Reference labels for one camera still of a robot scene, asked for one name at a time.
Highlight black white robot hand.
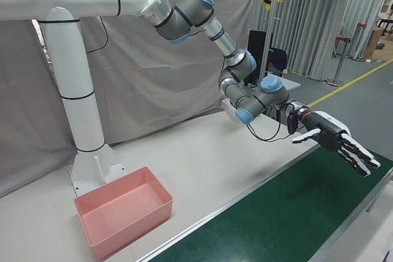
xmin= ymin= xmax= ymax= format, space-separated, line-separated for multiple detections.
xmin=291 ymin=110 xmax=382 ymax=179

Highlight pink plastic basket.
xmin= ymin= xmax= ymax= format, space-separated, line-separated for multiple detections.
xmin=74 ymin=166 xmax=174 ymax=260

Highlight white background table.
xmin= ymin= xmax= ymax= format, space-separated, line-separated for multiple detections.
xmin=244 ymin=73 xmax=301 ymax=93

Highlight silver barrier stanchion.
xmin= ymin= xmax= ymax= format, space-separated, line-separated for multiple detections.
xmin=352 ymin=22 xmax=368 ymax=62
xmin=326 ymin=22 xmax=352 ymax=87

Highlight black office chair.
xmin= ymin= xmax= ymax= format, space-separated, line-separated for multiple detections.
xmin=267 ymin=47 xmax=288 ymax=77

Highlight green conveyor belt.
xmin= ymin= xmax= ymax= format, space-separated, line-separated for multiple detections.
xmin=134 ymin=134 xmax=393 ymax=262

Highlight brown cardboard box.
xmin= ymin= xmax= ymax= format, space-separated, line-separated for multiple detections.
xmin=364 ymin=27 xmax=386 ymax=60

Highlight grey pleated curtain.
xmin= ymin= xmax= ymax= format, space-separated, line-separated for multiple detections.
xmin=250 ymin=0 xmax=393 ymax=82

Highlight black background monitor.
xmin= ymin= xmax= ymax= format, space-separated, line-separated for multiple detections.
xmin=247 ymin=29 xmax=267 ymax=88

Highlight grey fabric curtain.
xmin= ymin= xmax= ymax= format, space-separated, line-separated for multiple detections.
xmin=0 ymin=0 xmax=257 ymax=200

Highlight white robot torso column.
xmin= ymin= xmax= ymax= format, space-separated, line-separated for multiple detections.
xmin=0 ymin=0 xmax=173 ymax=197

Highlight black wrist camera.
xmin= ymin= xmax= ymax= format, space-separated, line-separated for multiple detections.
xmin=287 ymin=111 xmax=300 ymax=136

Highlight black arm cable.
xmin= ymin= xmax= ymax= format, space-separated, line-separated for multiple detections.
xmin=245 ymin=102 xmax=295 ymax=142

